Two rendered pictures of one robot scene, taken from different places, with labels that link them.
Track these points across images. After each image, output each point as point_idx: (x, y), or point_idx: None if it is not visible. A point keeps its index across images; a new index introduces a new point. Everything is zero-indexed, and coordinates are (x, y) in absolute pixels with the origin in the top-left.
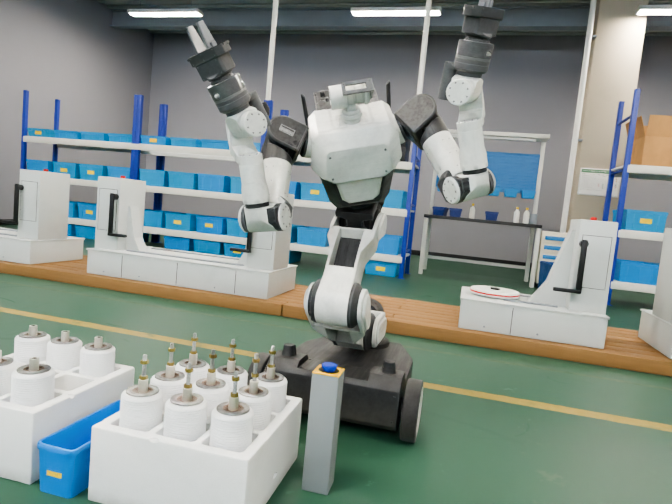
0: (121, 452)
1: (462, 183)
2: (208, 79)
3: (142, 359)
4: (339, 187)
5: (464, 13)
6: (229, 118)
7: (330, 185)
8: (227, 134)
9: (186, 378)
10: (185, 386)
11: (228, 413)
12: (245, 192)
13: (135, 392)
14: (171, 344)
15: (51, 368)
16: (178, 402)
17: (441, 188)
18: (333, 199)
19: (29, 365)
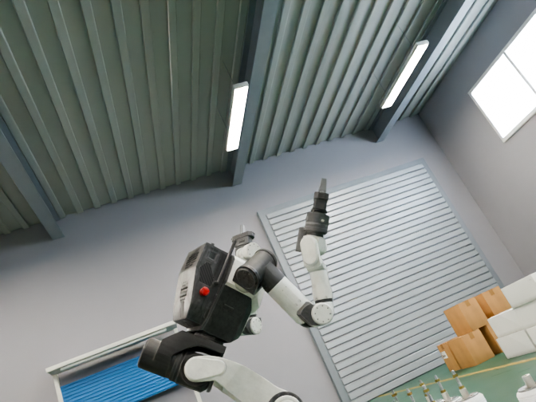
0: None
1: (261, 320)
2: (326, 210)
3: (455, 374)
4: (248, 317)
5: (252, 234)
6: (322, 238)
7: (248, 315)
8: (317, 247)
9: (441, 385)
10: (445, 389)
11: (438, 399)
12: (331, 289)
13: (472, 394)
14: (424, 385)
15: (518, 392)
16: (455, 396)
17: (248, 325)
18: (239, 330)
19: (533, 380)
